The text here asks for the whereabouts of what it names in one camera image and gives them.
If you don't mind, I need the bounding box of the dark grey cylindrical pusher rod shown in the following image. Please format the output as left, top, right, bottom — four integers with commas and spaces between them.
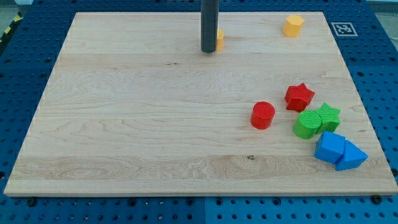
200, 0, 220, 54

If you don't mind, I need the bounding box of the yellow heart block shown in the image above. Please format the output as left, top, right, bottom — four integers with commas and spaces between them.
216, 29, 224, 52

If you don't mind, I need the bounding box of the yellow hexagon block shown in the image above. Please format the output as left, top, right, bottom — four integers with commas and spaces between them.
282, 15, 305, 37

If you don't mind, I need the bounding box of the red cylinder block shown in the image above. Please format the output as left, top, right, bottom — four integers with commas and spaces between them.
250, 101, 275, 129

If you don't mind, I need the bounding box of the light wooden board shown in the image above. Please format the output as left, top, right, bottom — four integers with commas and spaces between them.
4, 12, 397, 197

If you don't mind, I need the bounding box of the red star block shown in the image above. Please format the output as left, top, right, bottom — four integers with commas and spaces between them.
284, 83, 315, 112

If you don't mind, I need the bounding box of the white fiducial marker tag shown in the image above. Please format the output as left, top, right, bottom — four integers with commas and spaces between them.
331, 22, 358, 37

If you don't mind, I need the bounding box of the green cylinder block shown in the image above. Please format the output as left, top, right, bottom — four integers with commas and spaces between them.
293, 110, 321, 139

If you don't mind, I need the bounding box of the green star block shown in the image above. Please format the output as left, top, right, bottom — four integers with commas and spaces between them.
314, 103, 340, 134

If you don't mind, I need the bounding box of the blue cube block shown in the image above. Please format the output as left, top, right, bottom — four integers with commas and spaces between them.
314, 131, 346, 164

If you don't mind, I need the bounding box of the blue triangle block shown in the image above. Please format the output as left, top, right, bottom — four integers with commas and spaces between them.
335, 140, 368, 171

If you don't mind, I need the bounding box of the black bolt front right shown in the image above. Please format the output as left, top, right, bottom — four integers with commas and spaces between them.
371, 195, 383, 205

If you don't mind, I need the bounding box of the black bolt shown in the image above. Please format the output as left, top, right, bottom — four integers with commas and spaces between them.
27, 197, 37, 207
371, 195, 383, 205

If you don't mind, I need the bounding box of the black bolt front left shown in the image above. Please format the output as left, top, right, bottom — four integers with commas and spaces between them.
27, 197, 37, 207

